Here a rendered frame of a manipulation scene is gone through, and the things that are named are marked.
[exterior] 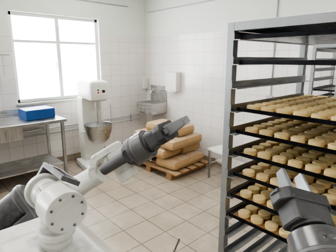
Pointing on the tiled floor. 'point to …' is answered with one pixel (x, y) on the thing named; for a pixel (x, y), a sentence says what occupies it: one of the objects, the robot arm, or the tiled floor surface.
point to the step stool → (219, 158)
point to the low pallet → (171, 175)
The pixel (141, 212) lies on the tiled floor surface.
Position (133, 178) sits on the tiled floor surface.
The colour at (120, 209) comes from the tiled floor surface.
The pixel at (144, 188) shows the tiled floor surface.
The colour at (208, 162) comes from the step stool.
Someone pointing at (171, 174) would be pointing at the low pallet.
